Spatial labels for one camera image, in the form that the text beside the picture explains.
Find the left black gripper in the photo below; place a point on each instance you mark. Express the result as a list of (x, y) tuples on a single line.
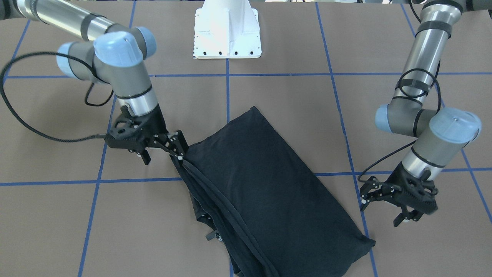
[(403, 176)]

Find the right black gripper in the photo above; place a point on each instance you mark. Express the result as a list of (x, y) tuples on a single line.
[(154, 124)]

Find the black graphic t-shirt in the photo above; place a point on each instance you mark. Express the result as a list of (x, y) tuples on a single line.
[(275, 217)]

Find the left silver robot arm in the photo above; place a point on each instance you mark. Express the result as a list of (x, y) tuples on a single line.
[(416, 110)]

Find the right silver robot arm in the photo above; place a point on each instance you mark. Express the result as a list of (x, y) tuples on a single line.
[(107, 53)]

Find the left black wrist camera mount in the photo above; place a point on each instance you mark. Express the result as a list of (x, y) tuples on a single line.
[(422, 194)]

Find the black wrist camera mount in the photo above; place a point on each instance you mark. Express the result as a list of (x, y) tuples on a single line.
[(125, 132), (422, 194)]

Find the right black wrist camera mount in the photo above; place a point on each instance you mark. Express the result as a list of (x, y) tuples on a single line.
[(125, 132)]

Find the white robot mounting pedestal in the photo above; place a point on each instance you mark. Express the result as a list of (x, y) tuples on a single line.
[(226, 29)]

